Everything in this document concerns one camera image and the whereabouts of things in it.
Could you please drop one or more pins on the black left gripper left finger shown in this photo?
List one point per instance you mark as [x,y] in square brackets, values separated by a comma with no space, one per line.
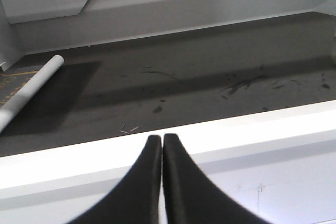
[135,199]

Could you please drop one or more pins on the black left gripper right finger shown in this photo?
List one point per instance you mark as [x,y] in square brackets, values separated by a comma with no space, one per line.
[190,197]

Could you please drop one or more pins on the rolled black poster sheet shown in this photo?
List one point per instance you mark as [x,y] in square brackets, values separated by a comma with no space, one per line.
[18,86]

